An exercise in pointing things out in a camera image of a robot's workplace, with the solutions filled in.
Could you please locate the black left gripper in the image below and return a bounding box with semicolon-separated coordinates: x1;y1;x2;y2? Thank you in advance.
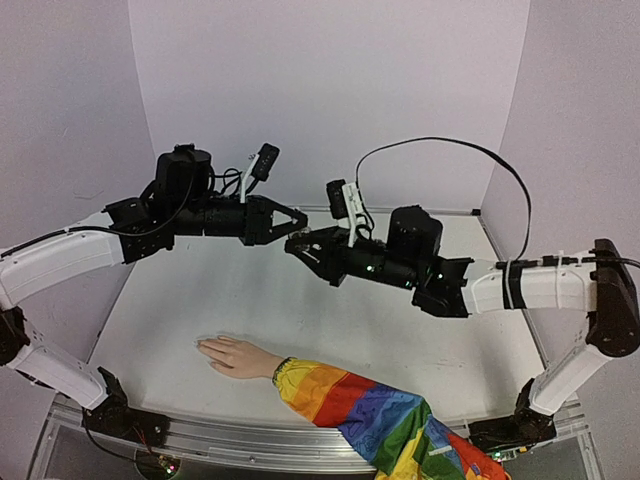
175;196;313;248

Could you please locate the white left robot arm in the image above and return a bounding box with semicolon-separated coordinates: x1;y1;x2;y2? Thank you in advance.
1;144;308;448

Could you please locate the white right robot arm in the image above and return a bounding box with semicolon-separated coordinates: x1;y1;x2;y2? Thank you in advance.
285;206;639;452

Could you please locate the mannequin hand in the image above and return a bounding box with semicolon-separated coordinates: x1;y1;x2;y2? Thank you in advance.
196;336;284;380

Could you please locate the rainbow coloured sleeve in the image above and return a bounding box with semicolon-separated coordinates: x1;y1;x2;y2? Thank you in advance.
273;357;510;479

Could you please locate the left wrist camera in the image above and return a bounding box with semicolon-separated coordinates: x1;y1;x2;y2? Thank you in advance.
239;143;280;203

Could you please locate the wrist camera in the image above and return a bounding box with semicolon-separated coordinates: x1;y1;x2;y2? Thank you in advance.
326;179;374;247
239;143;280;203

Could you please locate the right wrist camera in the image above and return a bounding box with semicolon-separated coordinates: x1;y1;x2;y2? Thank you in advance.
326;179;374;247

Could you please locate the black camera cable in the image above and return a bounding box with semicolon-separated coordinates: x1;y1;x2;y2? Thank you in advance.
355;137;532;261

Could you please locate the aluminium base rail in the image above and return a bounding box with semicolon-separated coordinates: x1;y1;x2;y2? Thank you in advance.
28;395;601;479

